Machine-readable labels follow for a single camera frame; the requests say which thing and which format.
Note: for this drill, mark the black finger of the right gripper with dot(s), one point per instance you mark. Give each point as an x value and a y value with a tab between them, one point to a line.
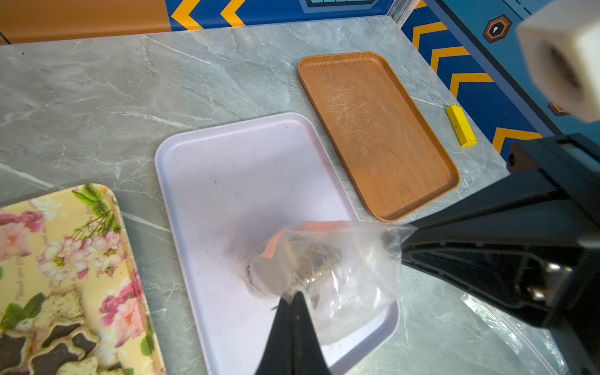
487	244

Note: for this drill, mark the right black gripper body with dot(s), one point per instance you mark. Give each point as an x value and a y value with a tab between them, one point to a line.
569	281

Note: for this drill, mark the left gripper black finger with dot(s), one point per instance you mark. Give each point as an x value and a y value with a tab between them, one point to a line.
293	347

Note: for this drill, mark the ziploc bag of mixed cookies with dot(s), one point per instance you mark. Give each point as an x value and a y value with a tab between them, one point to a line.
349	272

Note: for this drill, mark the ziploc bag of pink cookies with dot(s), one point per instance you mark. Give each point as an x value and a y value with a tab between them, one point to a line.
535	347

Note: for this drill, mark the pile of poured cookies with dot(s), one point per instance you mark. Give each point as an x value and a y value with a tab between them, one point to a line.
48	335

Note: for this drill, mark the yellow rectangular block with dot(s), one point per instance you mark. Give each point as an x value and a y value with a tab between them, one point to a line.
461	126

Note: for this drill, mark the brown plastic tray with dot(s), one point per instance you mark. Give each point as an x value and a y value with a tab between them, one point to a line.
393	157

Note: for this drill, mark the lavender plastic tray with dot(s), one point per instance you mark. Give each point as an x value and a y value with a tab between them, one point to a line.
228	190

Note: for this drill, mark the floral pattern tray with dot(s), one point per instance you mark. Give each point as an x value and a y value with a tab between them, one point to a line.
76	240

